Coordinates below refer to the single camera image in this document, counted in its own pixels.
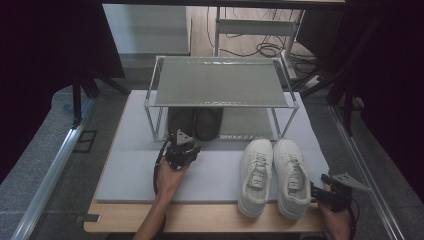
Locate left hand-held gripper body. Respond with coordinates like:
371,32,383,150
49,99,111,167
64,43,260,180
165,129,198,171

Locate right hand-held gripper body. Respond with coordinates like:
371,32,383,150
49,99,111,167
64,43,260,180
324,172,371,213

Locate black slipper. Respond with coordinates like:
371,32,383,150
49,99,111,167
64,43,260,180
194,107,224,142
167,107,196,138

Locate white lace-up sneaker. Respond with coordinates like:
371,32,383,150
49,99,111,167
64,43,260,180
237,138,275,219
273,138,313,221

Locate metal shoe rack grey shelves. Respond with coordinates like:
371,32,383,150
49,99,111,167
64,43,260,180
143,55,300,143

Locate person's left hand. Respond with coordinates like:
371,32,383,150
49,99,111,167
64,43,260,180
155,158,190,201

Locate person's right hand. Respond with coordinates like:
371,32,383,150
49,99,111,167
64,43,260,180
317,202,353,240

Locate pale grey table mat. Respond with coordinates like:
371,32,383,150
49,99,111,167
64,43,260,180
94,89,331,204

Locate black tripod stand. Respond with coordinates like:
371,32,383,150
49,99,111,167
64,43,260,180
70,71,132,127
299,64,365,136

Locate white power strip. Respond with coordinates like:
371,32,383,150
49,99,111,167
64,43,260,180
304,74,325,89

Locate white cabinet panel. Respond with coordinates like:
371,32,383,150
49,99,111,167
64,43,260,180
101,3,192,56

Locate dark curtain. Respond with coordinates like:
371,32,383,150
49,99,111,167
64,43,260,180
0,0,125,185
295,0,424,203

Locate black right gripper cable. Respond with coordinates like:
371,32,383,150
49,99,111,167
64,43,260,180
346,198,360,240

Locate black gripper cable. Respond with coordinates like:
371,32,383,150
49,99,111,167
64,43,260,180
346,198,360,240
152,139,172,198

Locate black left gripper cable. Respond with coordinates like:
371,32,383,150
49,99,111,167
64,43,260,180
152,139,172,198

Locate aluminium floor rail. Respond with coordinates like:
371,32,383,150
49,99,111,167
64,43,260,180
328,104,406,240
11,99,96,240

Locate bundle of black floor cables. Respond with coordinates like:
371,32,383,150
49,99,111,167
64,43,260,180
205,6,318,69

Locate white metal frame stand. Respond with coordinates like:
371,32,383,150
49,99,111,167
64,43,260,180
213,6,306,80

